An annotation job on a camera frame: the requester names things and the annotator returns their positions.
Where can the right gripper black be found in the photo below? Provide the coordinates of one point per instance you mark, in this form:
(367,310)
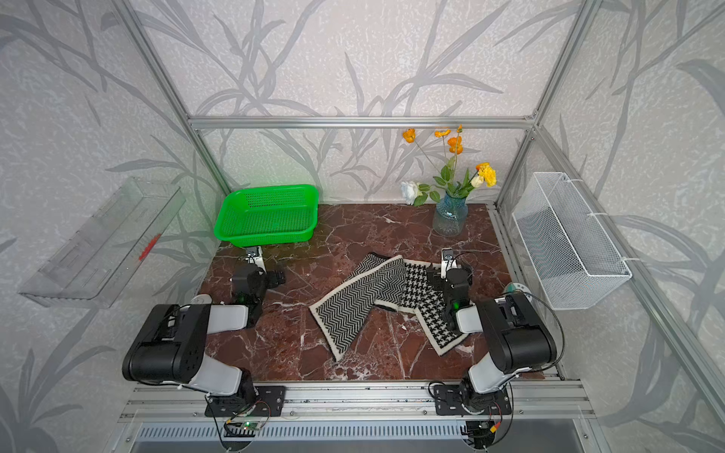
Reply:
(453,274)

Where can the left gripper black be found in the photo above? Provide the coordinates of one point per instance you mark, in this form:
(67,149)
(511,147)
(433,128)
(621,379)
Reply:
(249,271)

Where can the black white patterned scarf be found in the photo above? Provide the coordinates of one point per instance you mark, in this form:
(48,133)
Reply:
(392,283)

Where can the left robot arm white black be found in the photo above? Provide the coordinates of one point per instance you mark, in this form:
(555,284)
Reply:
(170,348)

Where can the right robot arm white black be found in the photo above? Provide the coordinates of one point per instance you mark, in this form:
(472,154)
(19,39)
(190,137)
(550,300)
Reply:
(517,339)

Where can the green plastic basket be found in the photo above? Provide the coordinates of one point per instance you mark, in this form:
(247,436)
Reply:
(272,215)

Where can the blue glass vase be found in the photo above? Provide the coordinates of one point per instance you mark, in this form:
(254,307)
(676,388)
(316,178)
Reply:
(450,216)

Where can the small tin can right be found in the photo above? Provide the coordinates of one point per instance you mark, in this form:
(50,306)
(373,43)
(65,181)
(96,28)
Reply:
(515,287)

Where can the artificial flowers bouquet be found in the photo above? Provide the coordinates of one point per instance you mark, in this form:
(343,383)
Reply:
(454,179)

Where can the red item in tray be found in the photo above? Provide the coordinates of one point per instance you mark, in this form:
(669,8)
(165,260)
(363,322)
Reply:
(148,248)

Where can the left circuit board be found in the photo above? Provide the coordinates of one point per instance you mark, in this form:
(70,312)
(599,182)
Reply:
(239,428)

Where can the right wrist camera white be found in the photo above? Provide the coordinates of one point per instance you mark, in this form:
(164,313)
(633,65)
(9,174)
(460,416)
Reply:
(448,261)

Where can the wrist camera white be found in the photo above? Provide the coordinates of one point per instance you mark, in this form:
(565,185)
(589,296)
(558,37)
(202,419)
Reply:
(254,259)
(448,261)

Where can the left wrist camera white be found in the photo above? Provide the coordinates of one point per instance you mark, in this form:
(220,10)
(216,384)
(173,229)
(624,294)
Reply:
(254,259)

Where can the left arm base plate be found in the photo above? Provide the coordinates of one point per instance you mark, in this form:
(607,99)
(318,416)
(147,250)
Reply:
(262,401)

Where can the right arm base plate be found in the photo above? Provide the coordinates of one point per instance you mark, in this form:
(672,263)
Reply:
(455,399)

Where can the white wire mesh basket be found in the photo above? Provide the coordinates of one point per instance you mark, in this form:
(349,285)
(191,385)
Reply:
(574,258)

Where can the aluminium front rail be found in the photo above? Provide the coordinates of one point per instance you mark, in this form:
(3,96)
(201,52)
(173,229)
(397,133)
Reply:
(363,400)

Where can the clear plastic wall tray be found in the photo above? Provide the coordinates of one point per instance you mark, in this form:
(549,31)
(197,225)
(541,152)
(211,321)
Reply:
(92,269)

